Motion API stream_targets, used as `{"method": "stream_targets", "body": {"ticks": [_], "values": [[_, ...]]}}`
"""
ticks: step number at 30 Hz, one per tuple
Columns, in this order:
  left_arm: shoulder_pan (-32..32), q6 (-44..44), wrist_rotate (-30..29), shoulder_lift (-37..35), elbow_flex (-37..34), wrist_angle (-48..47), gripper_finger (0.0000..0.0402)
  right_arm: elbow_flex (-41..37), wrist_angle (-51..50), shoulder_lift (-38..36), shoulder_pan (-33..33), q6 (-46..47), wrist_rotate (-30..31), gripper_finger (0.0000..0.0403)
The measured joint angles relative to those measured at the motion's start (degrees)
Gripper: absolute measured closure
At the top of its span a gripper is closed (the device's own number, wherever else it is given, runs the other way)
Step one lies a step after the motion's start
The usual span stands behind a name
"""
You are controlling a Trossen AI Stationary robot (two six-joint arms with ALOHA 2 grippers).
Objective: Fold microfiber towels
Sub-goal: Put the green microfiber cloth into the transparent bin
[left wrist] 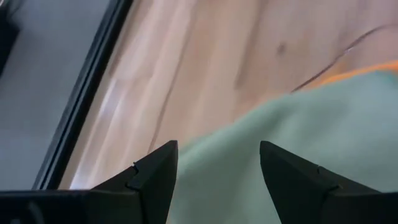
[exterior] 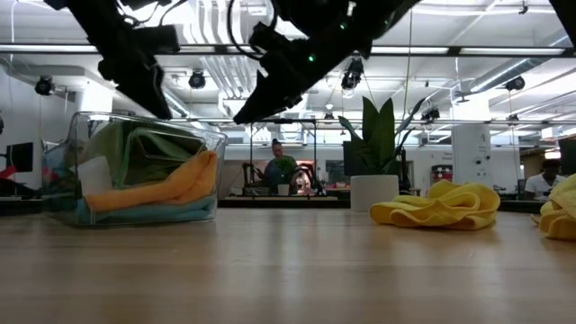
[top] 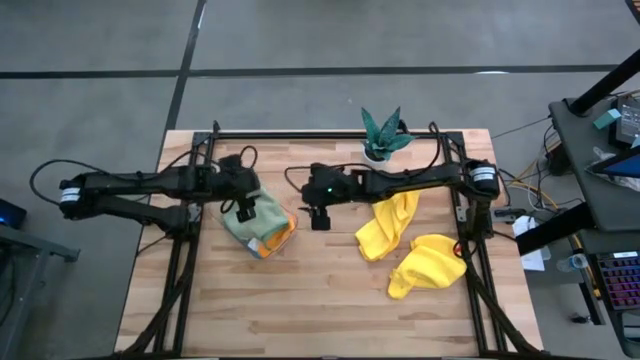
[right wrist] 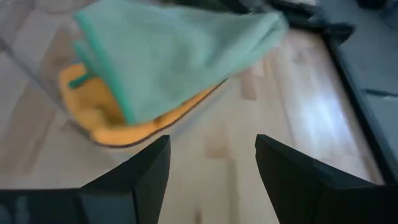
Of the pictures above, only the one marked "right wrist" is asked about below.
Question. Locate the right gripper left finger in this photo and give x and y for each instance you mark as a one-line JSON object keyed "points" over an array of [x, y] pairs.
{"points": [[124, 199]]}

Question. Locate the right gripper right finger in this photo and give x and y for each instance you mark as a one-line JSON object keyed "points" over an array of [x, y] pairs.
{"points": [[311, 196]]}

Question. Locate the orange microfiber towel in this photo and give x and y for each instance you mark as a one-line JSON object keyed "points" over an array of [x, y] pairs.
{"points": [[93, 112]]}

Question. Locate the clear plastic tray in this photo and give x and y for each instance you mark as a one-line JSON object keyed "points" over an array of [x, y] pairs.
{"points": [[28, 53]]}

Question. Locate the green microfiber towel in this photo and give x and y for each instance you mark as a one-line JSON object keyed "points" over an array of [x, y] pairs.
{"points": [[171, 56]]}

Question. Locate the black aluminium table frame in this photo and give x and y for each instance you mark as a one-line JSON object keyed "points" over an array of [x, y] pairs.
{"points": [[367, 102]]}

